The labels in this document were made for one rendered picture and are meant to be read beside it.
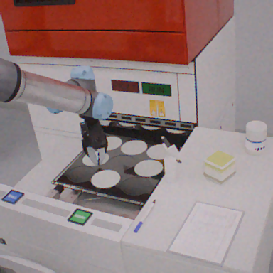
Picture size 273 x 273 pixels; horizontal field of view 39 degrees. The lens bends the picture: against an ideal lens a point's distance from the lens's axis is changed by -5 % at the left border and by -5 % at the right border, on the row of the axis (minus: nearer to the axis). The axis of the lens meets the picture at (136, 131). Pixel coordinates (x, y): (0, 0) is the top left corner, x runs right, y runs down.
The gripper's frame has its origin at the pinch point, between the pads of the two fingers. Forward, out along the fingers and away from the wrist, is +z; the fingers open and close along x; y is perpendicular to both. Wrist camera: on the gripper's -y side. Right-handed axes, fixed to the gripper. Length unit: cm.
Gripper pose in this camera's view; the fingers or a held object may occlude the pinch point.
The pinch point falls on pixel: (98, 163)
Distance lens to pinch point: 143.9
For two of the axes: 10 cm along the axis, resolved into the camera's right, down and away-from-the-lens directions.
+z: 1.0, 8.6, 5.0
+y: -2.8, -4.6, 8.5
